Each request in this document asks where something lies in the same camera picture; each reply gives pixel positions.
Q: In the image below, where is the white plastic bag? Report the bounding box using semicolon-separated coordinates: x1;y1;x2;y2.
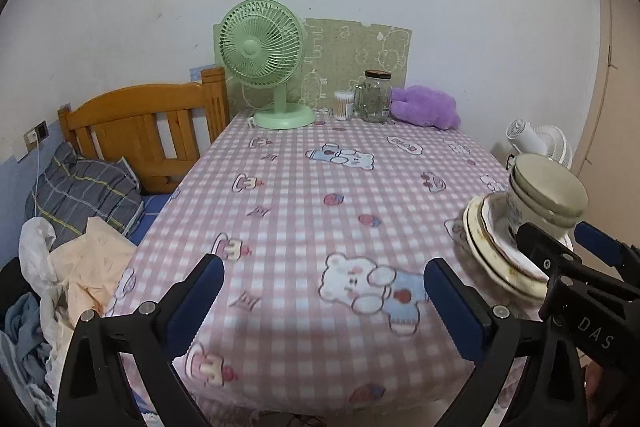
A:
18;217;58;297

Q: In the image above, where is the green desk fan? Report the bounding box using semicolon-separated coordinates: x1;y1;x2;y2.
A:
215;0;314;130

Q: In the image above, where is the white floor fan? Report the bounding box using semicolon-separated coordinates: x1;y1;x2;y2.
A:
506;119;574;169

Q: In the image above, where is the cream crumpled cloth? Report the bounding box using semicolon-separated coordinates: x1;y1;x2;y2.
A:
50;217;136;340

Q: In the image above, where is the white red floral plate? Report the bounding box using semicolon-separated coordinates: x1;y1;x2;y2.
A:
478;192;548;282

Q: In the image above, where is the purple plush toy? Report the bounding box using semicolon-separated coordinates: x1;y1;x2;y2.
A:
390;86;461;130

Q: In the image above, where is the green cartoon wall mat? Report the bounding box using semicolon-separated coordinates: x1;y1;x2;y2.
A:
214;17;411;113

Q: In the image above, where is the wooden bed headboard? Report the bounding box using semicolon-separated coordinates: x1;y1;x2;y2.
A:
58;66;230;194

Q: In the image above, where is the beige bowl wall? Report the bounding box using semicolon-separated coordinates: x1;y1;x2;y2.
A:
506;190;573;249

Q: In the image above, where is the yellow floral plate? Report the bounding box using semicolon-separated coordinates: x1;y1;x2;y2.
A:
462;196;547;303

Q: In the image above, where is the wall power socket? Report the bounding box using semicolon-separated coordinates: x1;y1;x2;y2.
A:
24;120;49;152

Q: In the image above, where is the glass mason jar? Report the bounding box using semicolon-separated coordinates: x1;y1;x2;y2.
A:
354;69;392;124

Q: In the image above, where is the blue plaid pillow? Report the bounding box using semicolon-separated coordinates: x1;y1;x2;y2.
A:
25;142;144;247

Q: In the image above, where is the beige bowl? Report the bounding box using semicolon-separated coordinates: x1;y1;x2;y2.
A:
509;176;584;229
511;153;589;218

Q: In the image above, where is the blue crumpled clothing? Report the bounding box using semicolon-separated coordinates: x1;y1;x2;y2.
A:
1;293;55;426

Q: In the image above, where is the pink checkered tablecloth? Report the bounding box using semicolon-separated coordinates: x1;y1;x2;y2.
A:
110;113;538;424

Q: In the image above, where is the cotton swab container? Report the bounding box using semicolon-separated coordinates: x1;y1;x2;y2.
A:
334;91;355;121

